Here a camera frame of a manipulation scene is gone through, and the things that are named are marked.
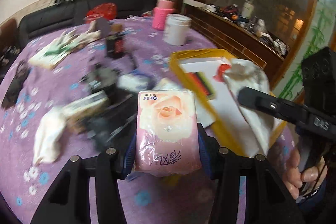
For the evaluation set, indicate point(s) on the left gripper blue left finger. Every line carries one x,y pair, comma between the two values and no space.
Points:
125,161

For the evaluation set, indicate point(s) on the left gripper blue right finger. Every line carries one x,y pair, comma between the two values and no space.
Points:
210,157

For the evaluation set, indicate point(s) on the pink rose tissue pack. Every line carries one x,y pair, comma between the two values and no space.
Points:
167,133

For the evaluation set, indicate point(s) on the blue Vinda tissue pack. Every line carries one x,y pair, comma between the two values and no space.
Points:
133,82

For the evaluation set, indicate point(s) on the white towel cloth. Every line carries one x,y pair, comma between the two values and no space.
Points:
248,85

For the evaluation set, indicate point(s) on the person's right hand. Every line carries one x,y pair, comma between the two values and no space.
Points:
294,179

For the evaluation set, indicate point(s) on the yellow cardboard tray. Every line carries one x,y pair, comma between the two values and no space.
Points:
230,128

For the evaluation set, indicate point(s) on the wooden brick-pattern counter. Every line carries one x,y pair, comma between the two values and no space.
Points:
239,42

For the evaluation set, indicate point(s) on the dark bottle red label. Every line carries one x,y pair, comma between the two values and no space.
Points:
114,42

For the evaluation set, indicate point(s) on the white plastic jar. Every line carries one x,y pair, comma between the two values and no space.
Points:
176,28

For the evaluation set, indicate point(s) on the white flat box under gloves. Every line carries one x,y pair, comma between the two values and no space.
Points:
49,62

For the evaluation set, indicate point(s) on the white work gloves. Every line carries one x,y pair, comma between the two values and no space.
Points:
71,41

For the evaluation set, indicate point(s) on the pink sleeved thermos bottle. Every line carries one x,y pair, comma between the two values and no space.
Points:
160,13

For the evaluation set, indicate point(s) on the red plastic bag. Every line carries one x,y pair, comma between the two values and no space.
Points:
107,10

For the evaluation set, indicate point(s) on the black leather sofa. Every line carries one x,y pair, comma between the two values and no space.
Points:
69,14

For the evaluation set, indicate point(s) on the brown armchair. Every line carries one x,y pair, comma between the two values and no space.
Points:
9,41

